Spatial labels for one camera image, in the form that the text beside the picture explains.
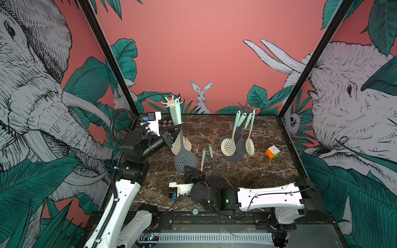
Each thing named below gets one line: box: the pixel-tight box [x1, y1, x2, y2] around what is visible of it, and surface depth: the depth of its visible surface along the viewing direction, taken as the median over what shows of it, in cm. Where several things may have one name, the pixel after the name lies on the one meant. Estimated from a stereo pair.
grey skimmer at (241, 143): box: [236, 112, 253, 156], surface depth 88 cm
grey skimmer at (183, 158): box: [173, 98, 197, 174], surface depth 66 cm
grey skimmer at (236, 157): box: [231, 112, 248, 162], surface depth 85 cm
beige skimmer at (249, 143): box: [245, 109, 256, 157], surface depth 89 cm
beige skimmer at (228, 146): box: [220, 110, 241, 158], surface depth 89 cm
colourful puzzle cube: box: [265, 144, 281, 160], surface depth 97 cm
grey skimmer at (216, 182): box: [207, 144, 226, 190], surface depth 90 cm
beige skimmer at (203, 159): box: [200, 147, 207, 173], surface depth 97 cm
